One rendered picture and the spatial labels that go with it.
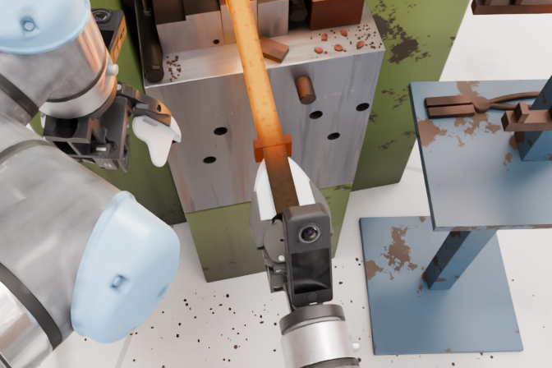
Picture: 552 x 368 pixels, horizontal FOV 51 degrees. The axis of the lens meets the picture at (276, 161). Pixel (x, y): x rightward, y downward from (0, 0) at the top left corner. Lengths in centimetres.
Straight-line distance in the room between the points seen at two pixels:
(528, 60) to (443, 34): 102
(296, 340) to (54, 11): 39
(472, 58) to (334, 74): 132
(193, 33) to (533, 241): 131
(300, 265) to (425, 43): 80
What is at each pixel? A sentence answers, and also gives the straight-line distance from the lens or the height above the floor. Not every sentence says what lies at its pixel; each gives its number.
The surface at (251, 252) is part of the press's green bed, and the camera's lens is 155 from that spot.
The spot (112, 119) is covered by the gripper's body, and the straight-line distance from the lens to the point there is 58.
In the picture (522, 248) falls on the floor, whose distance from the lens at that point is 189.
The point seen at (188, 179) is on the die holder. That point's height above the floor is 62.
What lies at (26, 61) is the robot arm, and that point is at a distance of 41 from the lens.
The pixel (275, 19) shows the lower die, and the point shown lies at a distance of 92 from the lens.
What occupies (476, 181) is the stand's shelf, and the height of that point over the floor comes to 74.
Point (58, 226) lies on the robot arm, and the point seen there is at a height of 134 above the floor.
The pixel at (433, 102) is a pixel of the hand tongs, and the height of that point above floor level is 75.
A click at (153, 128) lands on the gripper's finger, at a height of 109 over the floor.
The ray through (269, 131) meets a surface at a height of 101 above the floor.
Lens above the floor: 162
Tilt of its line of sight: 60 degrees down
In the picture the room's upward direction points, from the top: straight up
